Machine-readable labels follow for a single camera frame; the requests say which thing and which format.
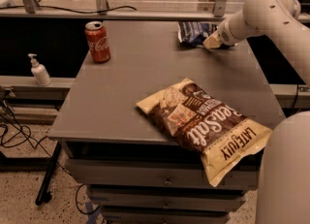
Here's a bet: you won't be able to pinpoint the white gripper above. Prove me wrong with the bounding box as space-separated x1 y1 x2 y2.
202 16 239 49

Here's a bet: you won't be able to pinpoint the blue chip bag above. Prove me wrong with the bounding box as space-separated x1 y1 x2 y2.
178 21 229 49

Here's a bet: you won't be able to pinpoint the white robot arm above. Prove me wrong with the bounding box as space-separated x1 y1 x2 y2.
203 0 310 224

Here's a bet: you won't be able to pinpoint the brown Late July chip bag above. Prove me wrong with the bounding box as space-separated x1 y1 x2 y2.
137 79 271 186

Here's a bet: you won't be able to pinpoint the red coke can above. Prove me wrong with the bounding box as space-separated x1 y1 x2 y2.
85 21 110 63

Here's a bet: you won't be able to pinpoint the grey drawer cabinet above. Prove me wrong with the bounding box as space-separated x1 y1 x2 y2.
49 21 284 224

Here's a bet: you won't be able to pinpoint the white pump soap bottle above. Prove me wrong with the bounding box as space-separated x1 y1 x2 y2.
28 53 51 86

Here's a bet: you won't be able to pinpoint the black table leg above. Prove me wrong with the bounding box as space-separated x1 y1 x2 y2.
35 144 61 206

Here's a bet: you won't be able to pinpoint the metal window frame rail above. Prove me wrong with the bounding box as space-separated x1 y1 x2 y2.
0 0 310 24

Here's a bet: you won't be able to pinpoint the black floor cables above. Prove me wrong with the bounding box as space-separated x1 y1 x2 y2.
0 100 98 216

